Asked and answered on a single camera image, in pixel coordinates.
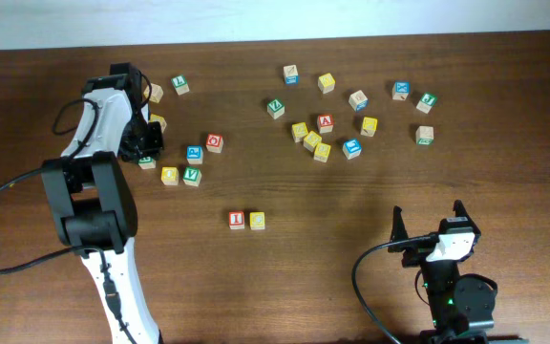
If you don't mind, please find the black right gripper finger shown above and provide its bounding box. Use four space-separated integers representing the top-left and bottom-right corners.
388 205 409 253
453 200 469 218

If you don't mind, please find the green r block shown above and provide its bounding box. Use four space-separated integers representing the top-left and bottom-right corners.
137 157 157 169
415 126 434 145

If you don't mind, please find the red I wooden block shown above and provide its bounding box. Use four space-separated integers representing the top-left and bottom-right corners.
228 211 245 230

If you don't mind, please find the yellow C wooden block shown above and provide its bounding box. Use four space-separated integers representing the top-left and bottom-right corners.
249 212 265 230

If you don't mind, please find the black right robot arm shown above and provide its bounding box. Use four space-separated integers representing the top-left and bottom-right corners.
389 200 497 344

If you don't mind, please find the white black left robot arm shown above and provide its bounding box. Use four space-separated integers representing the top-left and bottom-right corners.
41 63 163 343

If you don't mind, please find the yellow block left group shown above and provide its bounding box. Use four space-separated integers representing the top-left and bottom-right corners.
149 114 167 132

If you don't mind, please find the yellow block beside V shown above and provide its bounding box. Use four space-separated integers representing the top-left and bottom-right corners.
160 166 180 185

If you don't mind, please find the plain yellow-sided block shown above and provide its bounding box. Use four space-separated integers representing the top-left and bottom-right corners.
143 83 163 103

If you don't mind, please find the blue P wooden block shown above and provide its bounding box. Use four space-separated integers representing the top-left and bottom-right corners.
186 145 204 165

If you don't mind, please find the green V wooden block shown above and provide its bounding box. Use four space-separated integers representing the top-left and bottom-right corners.
182 166 202 187

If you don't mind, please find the green L wooden block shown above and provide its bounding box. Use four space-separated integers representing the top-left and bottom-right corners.
171 75 190 96

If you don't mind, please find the red O wooden block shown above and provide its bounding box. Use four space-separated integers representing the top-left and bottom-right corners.
205 134 223 153

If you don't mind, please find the blue I leaf block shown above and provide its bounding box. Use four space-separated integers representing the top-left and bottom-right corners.
343 139 362 160

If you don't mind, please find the yellow block with pencil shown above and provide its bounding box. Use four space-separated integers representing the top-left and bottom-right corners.
360 117 378 137

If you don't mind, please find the green J wooden block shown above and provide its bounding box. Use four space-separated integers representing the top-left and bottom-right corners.
416 93 437 114

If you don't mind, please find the yellow block cluster front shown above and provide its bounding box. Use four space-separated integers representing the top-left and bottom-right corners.
313 142 331 162

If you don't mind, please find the yellow block cluster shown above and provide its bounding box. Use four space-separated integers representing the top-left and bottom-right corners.
303 131 322 153
291 122 308 142
313 142 331 162

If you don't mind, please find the yellow block cluster middle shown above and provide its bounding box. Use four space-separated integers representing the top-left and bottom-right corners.
303 131 322 153

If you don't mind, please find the blue X wooden block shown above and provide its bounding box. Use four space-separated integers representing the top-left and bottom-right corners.
391 81 410 100

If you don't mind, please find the red A wooden block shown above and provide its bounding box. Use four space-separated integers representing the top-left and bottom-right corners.
317 114 334 134

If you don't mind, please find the blue D wooden block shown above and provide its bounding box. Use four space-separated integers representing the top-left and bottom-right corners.
349 90 369 112

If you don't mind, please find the green Z wooden block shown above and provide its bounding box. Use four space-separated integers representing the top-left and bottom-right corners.
266 98 285 119

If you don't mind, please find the yellow block cluster back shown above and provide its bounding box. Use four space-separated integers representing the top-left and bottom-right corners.
291 122 308 142

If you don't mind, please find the blue-sided wooden block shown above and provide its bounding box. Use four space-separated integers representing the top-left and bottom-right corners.
283 65 299 85

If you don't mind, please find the yellow top block far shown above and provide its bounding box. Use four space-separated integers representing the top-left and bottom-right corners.
318 73 336 94

